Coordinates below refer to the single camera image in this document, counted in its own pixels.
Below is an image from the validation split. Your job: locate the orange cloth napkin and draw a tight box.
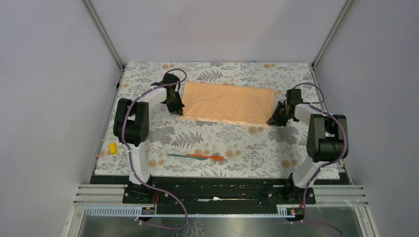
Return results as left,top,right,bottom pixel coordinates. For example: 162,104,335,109
182,81,275,127

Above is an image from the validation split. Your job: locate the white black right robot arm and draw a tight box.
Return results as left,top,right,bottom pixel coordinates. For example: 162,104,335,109
267,88,349,203

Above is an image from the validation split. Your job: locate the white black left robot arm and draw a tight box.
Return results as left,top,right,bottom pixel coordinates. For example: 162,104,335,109
113,69,187,203

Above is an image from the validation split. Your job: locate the floral patterned tablecloth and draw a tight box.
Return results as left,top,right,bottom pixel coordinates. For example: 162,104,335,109
94,61,341,180

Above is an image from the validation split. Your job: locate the teal plastic knife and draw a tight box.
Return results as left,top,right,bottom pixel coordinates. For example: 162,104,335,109
167,154,208,160

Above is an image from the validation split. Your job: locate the orange plastic fork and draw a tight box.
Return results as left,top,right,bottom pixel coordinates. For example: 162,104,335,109
186,154,224,161

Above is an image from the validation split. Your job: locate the yellow toy block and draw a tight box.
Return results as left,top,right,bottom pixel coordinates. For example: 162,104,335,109
108,142,118,155

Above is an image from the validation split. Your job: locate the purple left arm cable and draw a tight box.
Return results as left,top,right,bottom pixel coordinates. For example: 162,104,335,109
121,69,190,231

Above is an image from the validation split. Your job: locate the right aluminium frame post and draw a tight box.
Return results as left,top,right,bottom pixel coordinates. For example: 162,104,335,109
311,0,354,69

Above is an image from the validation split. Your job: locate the aluminium frame post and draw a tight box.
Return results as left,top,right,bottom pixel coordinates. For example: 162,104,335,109
82,0,125,71
311,0,354,69

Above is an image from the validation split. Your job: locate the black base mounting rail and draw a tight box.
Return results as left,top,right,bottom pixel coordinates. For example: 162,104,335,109
90,175,348,215

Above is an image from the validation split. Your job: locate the left aluminium frame post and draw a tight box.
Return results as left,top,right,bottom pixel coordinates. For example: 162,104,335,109
82,0,125,71

